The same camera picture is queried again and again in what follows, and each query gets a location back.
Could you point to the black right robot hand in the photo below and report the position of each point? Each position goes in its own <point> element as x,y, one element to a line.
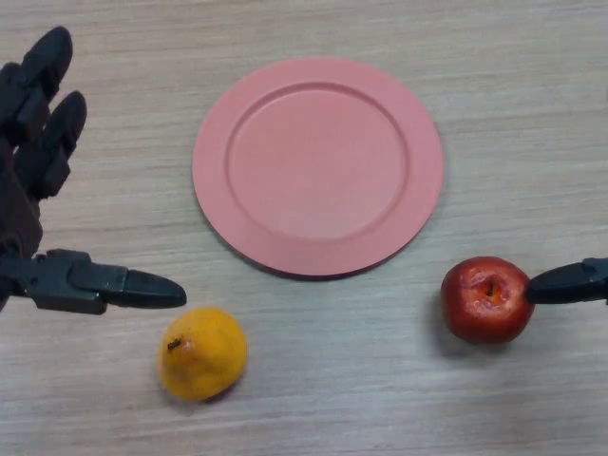
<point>570,285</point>

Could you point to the pink round plate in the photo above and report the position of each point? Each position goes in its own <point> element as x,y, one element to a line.
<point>318,167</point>

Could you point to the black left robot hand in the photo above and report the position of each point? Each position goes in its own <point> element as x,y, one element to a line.
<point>28,157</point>

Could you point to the yellow pear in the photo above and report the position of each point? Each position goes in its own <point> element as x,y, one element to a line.
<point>204,354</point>

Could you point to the red apple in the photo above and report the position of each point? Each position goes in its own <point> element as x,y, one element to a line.
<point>484,304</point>

